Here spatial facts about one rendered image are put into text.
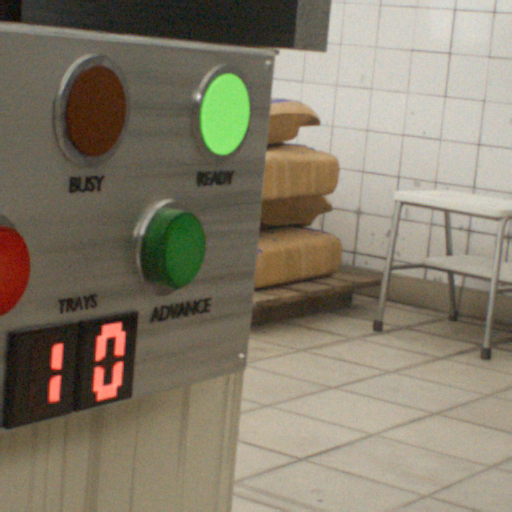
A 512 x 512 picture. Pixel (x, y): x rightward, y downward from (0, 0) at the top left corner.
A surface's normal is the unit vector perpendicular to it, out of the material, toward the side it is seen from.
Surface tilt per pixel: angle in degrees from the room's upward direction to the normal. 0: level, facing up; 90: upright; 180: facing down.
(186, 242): 90
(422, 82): 90
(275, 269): 90
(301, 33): 90
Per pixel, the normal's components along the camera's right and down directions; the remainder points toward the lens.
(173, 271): 0.83, 0.15
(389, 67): -0.58, 0.07
